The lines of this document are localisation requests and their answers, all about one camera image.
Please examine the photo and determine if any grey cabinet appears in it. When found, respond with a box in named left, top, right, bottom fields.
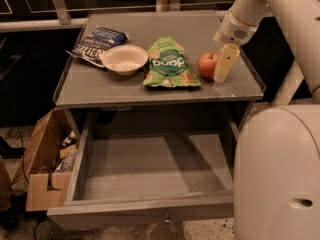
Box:
left=54, top=10, right=264, bottom=129

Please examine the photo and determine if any green snack bag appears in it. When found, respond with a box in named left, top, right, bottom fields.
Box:
left=143, top=37, right=201, bottom=88

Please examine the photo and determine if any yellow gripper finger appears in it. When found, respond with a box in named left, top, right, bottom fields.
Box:
left=214, top=43, right=240, bottom=83

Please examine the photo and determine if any wooden box with snacks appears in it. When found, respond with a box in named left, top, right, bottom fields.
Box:
left=12, top=109, right=72, bottom=212

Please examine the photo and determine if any blue chip bag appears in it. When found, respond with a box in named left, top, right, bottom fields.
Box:
left=68, top=27, right=128, bottom=68

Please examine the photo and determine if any white paper bowl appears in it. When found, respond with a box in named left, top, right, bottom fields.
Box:
left=101, top=45, right=148, bottom=76

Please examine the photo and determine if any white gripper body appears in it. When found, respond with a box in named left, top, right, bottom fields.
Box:
left=213, top=10, right=259, bottom=46

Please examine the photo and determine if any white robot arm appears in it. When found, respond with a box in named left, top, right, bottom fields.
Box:
left=214, top=0, right=320, bottom=240

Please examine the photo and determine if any drawer tag handle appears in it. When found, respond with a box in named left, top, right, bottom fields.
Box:
left=149, top=215, right=178, bottom=240

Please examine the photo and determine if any grey open top drawer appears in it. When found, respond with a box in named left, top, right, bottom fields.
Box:
left=48, top=113, right=238, bottom=230

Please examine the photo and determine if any metal railing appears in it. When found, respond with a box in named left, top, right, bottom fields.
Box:
left=0, top=0, right=235, bottom=33

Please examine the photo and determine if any red apple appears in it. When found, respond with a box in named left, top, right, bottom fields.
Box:
left=198, top=52, right=217, bottom=80

